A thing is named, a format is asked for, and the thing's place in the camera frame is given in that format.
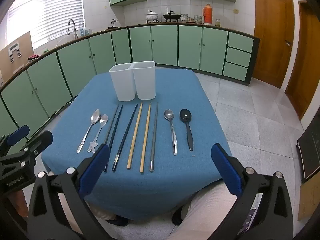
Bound blue tablecloth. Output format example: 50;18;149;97
41;68;232;220

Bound black plastic spoon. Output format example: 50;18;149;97
179;109;194;152

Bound person's right leg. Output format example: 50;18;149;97
167;180;260;240

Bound plain silver spoon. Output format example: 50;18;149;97
164;109;178;156

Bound white window blinds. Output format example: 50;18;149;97
7;0;84;50

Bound wooden chopstick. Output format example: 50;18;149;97
127;102;143;170
139;103;152;173

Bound black board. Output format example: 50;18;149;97
296;122;320;183

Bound person's left leg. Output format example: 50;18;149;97
87;202;115;222

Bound wooden door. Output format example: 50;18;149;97
254;0;294;89

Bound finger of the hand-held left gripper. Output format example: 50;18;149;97
0;130;54;178
0;125;30;157

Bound black wok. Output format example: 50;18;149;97
163;11;181;22

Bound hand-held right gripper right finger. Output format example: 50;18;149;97
211;143;294;240

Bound person's leg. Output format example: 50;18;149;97
87;202;115;222
167;180;260;240

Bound white cooking pot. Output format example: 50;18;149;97
145;10;159;22

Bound cardboard sheet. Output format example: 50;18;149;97
0;31;34;80

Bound silver spoon with patterned handle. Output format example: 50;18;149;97
76;109;101;154

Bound white two-compartment utensil holder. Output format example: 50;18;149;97
109;61;156;102

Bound red thermos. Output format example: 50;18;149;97
202;4;213;25

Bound small spoon with clear handle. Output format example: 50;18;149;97
87;114;109;153

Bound dark shoe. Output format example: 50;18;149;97
172;205;193;225
105;217;129;227

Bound dark blue chopstick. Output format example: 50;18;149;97
112;103;139;172
103;104;124;172

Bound steel kitchen faucet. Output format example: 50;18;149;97
67;19;78;39

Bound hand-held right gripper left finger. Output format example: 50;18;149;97
27;144;118;240

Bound flat cardboard box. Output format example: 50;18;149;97
297;177;320;223

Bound person's left forearm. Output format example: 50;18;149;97
6;189;29;220

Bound green base cabinets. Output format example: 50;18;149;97
0;22;260;140

